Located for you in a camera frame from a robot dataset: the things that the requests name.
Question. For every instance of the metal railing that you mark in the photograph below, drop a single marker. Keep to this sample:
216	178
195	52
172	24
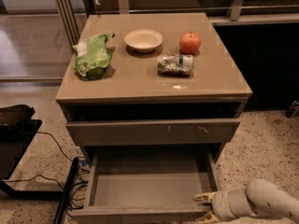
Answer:
221	12

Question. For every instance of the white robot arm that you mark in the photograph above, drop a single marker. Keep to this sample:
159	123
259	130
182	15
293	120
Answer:
259	199

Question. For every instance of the crushed green white can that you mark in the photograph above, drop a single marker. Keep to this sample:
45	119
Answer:
176	64

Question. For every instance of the grey drawer cabinet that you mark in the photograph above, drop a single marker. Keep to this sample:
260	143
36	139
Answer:
133	89

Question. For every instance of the black object at right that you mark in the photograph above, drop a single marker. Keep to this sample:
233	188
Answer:
293	110

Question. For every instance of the green chip bag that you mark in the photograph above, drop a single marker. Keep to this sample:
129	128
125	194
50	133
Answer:
92	56

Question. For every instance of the white paper bowl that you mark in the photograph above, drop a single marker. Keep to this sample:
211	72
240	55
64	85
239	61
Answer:
143	40

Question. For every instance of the black chair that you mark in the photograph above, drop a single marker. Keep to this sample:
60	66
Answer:
17	130

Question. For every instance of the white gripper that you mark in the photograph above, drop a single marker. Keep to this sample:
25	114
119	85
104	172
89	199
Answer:
220	205

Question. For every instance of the red apple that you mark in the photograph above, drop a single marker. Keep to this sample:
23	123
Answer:
190	43

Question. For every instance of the grey drawer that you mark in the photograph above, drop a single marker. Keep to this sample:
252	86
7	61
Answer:
147	186
152	132

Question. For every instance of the black power strip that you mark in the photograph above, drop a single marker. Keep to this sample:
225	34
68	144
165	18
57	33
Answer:
58	219

